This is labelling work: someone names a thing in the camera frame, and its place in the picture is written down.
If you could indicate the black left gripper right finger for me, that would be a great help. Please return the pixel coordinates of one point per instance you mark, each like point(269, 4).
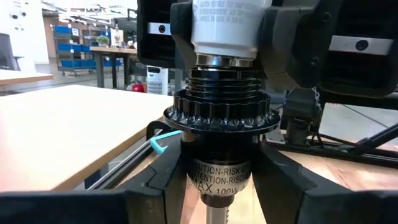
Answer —
point(311, 208)

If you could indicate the small green potted plant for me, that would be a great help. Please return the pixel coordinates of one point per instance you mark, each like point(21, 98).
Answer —
point(102, 40)

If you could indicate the white flood lightbulb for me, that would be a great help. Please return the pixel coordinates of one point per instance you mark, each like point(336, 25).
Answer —
point(224, 31)

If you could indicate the red container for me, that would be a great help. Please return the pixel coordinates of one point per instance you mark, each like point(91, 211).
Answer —
point(138, 88)

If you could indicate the wood table with black legs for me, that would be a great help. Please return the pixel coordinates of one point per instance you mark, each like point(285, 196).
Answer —
point(112, 49)

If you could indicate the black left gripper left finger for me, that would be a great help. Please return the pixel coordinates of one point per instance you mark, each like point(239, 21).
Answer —
point(93, 208)

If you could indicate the white tower air purifier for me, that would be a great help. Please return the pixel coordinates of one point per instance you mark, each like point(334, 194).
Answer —
point(157, 81)

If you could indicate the large light wood table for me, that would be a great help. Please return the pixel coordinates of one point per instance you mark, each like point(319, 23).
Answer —
point(62, 130)

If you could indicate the black office chair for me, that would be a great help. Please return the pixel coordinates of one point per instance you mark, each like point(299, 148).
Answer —
point(6, 53)

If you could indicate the white printed box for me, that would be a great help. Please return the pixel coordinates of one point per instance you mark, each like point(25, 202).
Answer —
point(117, 37)

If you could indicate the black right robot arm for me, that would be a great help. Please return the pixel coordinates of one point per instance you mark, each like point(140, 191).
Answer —
point(298, 118)

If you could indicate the black lamp socket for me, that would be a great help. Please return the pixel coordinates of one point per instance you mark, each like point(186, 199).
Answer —
point(222, 115)

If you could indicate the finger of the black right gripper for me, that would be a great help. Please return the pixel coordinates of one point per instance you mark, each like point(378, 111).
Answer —
point(295, 46)
point(183, 28)

